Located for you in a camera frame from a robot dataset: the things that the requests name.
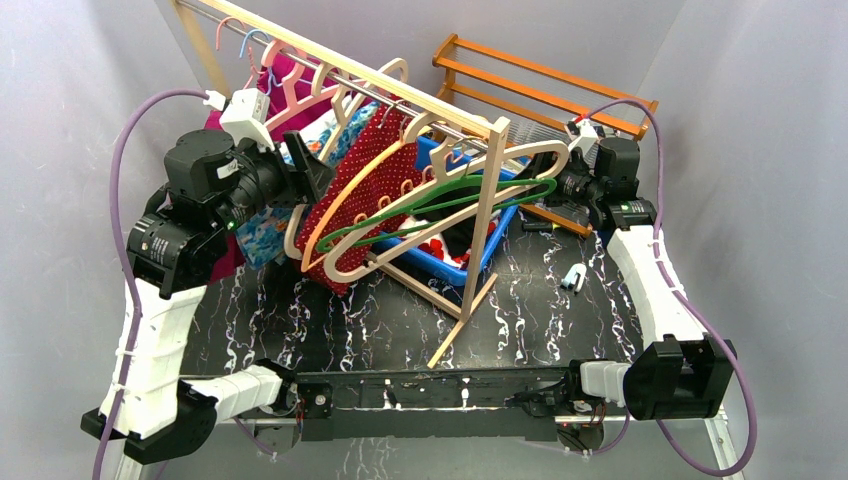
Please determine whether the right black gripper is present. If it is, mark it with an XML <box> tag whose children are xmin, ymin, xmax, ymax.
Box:
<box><xmin>499</xmin><ymin>148</ymin><xmax>604</xmax><ymax>209</ymax></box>

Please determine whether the black yellow marker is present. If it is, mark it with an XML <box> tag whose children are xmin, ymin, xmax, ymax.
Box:
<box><xmin>522</xmin><ymin>222</ymin><xmax>559</xmax><ymax>233</ymax></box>

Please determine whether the black base frame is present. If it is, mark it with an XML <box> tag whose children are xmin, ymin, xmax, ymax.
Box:
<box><xmin>236</xmin><ymin>365</ymin><xmax>627</xmax><ymax>454</ymax></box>

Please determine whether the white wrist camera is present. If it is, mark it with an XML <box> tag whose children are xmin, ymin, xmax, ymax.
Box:
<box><xmin>565</xmin><ymin>118</ymin><xmax>603</xmax><ymax>163</ymax></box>
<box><xmin>203</xmin><ymin>88</ymin><xmax>275</xmax><ymax>151</ymax></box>

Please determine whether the orange wooden shoe rack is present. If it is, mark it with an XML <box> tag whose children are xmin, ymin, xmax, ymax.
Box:
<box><xmin>432</xmin><ymin>34</ymin><xmax>659</xmax><ymax>236</ymax></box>

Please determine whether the green velvet hanger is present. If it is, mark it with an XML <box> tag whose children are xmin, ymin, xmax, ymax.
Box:
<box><xmin>315</xmin><ymin>175</ymin><xmax>557</xmax><ymax>253</ymax></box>

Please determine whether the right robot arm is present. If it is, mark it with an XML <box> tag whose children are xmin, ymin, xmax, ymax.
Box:
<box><xmin>545</xmin><ymin>137</ymin><xmax>735</xmax><ymax>420</ymax></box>

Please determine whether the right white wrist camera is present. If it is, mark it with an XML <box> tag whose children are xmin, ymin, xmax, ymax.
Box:
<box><xmin>565</xmin><ymin>118</ymin><xmax>603</xmax><ymax>163</ymax></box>

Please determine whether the cream wooden hanger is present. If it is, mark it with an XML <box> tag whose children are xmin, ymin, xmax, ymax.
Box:
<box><xmin>284</xmin><ymin>57</ymin><xmax>409</xmax><ymax>260</ymax></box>
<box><xmin>321</xmin><ymin>112</ymin><xmax>569</xmax><ymax>283</ymax></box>

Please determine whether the white plastic clip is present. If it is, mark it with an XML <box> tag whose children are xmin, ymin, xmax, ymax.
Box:
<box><xmin>560</xmin><ymin>263</ymin><xmax>587</xmax><ymax>295</ymax></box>

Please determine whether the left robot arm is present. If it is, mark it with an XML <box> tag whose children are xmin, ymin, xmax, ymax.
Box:
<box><xmin>81</xmin><ymin>130</ymin><xmax>335</xmax><ymax>465</ymax></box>

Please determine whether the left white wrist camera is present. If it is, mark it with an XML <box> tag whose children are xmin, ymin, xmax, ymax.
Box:
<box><xmin>203</xmin><ymin>88</ymin><xmax>275</xmax><ymax>151</ymax></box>

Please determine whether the wooden clothes rack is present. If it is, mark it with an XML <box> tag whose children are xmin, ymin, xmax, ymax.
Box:
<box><xmin>172</xmin><ymin>1</ymin><xmax>509</xmax><ymax>368</ymax></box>

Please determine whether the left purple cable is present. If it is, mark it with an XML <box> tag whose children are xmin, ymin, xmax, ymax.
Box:
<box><xmin>91</xmin><ymin>87</ymin><xmax>210</xmax><ymax>480</ymax></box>

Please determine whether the blue plastic bin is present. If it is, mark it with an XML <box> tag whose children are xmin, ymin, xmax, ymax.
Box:
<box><xmin>398</xmin><ymin>136</ymin><xmax>518</xmax><ymax>286</ymax></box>

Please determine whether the black garment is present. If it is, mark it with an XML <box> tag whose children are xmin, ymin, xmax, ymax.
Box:
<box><xmin>441</xmin><ymin>187</ymin><xmax>480</xmax><ymax>257</ymax></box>

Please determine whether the white red poppy garment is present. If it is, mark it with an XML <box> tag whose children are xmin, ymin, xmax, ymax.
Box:
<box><xmin>418</xmin><ymin>230</ymin><xmax>471</xmax><ymax>270</ymax></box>

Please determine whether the blue floral garment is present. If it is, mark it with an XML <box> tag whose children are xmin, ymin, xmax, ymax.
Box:
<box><xmin>236</xmin><ymin>101</ymin><xmax>378</xmax><ymax>269</ymax></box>

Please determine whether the magenta garment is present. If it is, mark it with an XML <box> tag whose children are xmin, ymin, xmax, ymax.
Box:
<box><xmin>201</xmin><ymin>52</ymin><xmax>346</xmax><ymax>286</ymax></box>

